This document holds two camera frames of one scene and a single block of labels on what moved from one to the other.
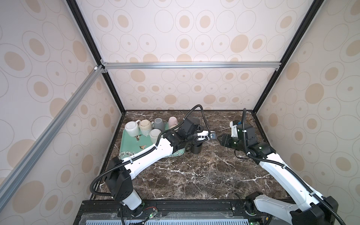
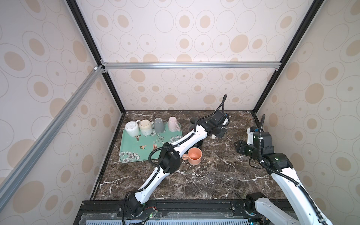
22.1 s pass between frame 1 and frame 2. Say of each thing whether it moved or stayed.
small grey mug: stayed
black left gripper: moved
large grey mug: stayed
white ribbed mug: stayed
